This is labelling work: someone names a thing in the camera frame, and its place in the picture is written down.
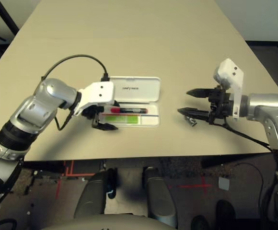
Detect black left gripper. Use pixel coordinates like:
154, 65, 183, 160
82, 100, 120, 131

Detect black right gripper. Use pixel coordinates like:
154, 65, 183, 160
177, 88, 235, 125

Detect green highlighter pen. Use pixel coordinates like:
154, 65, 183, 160
105, 115, 139, 125

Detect red and black marker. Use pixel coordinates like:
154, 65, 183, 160
110, 107, 149, 114

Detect small silver black clip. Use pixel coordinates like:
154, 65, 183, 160
183, 115, 198, 127

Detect white plastic pencil case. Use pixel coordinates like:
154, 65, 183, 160
100, 76, 161, 127

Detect red floor tape lines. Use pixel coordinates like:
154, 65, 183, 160
56, 160, 101, 199

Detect red floor tape cross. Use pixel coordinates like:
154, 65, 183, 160
178, 176, 213, 194

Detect grey robot left leg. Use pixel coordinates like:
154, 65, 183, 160
74, 171, 107, 219

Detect grey robot leg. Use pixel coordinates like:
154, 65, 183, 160
74, 171, 107, 219
142, 167, 178, 228

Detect grey square floor patch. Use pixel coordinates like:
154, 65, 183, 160
218, 176, 231, 191

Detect grey robot right leg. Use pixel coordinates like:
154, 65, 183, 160
142, 167, 178, 228

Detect grey robot torso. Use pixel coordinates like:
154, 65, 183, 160
40, 214, 178, 230

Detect black shoe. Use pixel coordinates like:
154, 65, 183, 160
217, 198, 238, 230
192, 215, 211, 230

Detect black framed side table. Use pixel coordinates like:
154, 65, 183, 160
0, 0, 20, 45

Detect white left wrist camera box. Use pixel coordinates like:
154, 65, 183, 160
73, 81, 116, 117

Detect thin black floor cable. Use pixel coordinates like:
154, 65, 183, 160
234, 162, 266, 192

